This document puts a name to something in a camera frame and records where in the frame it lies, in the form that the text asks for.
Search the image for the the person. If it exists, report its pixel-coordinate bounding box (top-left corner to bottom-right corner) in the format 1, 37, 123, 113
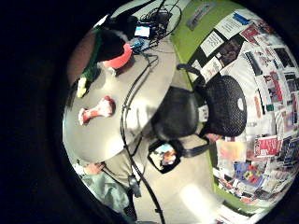
72, 148, 148, 224

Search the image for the red and white bone toy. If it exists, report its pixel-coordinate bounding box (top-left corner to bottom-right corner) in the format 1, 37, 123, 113
77, 95, 117, 126

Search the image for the black framed screen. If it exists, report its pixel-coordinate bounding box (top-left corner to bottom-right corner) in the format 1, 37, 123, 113
147, 139, 182, 175

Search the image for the green and yellow soft toy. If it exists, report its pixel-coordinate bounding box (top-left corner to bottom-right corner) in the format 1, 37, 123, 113
76, 28, 105, 99

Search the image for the red bowl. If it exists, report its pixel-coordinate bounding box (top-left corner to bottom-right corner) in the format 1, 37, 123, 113
102, 42, 135, 70

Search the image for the black soft toy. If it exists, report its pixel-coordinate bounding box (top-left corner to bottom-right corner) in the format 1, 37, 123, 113
95, 13, 139, 63

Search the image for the blue circuit board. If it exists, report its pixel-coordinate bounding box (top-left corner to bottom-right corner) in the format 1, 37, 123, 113
130, 36, 150, 52

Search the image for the small lit blue screen device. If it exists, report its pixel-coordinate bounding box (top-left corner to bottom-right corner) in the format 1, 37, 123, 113
134, 25, 152, 39

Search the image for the black mesh office chair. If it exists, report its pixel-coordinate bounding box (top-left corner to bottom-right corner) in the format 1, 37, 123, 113
150, 63, 249, 159

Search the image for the grey sign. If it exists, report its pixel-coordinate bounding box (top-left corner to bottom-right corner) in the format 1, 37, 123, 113
186, 2, 217, 31

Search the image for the black cable box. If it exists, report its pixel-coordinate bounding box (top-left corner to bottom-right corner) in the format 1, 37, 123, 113
127, 174, 142, 198

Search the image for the long black cable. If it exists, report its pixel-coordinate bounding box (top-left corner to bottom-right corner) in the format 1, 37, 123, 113
119, 53, 166, 224

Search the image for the bundle of black cables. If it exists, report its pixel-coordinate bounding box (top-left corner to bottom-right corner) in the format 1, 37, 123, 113
139, 0, 183, 49

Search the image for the wall of printed posters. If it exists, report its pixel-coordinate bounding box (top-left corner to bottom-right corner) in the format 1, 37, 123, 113
190, 8, 299, 222

